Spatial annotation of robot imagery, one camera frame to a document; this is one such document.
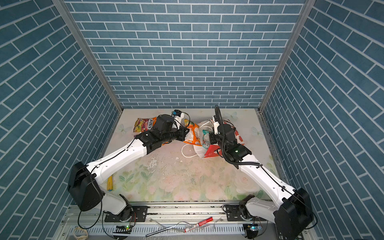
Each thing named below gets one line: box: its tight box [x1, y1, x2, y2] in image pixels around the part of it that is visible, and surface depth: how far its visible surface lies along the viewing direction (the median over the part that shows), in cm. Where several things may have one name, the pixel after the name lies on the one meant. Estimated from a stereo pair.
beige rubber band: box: [73, 226, 88, 240], surface depth 68 cm
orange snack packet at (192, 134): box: [183, 119, 202, 147], surface depth 81 cm
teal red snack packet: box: [202, 129, 211, 150], surface depth 93 cm
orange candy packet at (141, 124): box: [133, 117, 158, 133], surface depth 108 cm
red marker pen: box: [184, 216, 214, 233], surface depth 72 cm
